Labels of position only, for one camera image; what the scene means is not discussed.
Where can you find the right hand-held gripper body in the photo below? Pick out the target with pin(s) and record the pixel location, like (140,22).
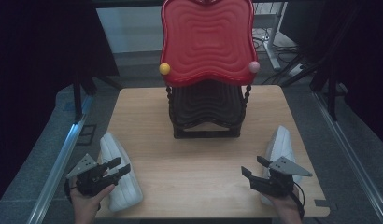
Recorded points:
(278,185)

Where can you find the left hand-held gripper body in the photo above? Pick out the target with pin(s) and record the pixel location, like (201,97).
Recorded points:
(87,182)

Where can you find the white cloth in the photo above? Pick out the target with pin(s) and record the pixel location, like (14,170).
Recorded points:
(281,143)
(125,193)

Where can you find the red and black two-tier rack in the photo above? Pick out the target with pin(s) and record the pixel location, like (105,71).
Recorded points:
(207,43)

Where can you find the person's left hand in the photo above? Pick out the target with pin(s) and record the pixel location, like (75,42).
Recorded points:
(85,207)

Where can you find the person's right hand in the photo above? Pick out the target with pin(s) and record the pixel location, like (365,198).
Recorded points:
(287,210)

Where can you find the black stand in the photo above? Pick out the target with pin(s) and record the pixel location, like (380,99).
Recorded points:
(77,99)
(331,93)

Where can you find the white metal stand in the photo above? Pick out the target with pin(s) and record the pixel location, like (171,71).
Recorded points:
(272,40)

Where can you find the dark curtain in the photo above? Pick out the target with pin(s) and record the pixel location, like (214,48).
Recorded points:
(364,62)
(34,62)

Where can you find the aluminium floor rail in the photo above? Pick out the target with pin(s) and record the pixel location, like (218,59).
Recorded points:
(351,158)
(60,168)

